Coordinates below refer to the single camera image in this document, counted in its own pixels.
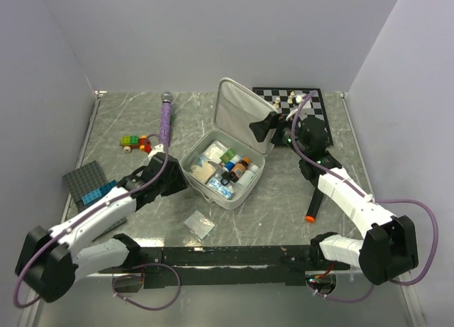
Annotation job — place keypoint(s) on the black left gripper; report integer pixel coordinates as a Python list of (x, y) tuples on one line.
[(180, 181)]

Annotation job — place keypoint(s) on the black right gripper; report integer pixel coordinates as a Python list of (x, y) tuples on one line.
[(274, 120)]

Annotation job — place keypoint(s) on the small green medicine box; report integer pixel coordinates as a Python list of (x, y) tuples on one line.
[(227, 156)]

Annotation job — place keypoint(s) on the brown bottle orange cap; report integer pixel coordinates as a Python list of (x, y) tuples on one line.
[(239, 169)]

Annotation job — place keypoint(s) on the white blue pill bottle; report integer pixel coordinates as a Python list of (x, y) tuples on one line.
[(230, 164)]

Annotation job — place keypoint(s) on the white medicine kit case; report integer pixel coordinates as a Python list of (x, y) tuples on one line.
[(236, 108)]

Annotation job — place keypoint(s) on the large gauze plastic bag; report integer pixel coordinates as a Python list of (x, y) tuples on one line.
[(215, 151)]

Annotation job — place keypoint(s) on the white green pill bottle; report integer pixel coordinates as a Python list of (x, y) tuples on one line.
[(248, 176)]

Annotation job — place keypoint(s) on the small black scissors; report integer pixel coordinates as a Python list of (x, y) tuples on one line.
[(225, 179)]

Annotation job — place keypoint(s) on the bandage box plastic bag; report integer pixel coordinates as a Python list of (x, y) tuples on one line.
[(203, 172)]

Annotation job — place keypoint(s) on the blue packets plastic bag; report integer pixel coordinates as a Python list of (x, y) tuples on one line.
[(216, 184)]

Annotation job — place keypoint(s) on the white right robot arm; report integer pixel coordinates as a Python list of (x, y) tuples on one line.
[(387, 247)]

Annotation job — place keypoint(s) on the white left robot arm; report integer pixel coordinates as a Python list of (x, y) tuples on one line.
[(51, 261)]

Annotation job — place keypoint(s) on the white chess piece small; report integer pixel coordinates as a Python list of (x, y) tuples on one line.
[(277, 102)]

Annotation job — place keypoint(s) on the black white chessboard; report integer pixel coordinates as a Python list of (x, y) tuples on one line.
[(313, 108)]

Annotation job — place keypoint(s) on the white chess piece tall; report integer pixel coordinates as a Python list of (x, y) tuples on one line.
[(290, 98)]

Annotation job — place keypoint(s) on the colourful toy brick car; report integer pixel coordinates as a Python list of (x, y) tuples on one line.
[(131, 142)]

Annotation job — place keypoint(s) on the small gauze zip bag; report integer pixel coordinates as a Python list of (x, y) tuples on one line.
[(200, 225)]

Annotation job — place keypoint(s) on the blue toy brick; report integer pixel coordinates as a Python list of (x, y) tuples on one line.
[(98, 193)]

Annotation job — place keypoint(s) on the grey brick baseplate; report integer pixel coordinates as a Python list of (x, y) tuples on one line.
[(82, 181)]

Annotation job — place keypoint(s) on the purple glitter microphone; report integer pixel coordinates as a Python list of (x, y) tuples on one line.
[(165, 117)]

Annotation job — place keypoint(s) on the black marker orange cap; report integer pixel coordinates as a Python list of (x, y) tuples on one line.
[(314, 206)]

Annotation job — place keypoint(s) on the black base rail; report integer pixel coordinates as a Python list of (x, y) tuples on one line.
[(257, 264)]

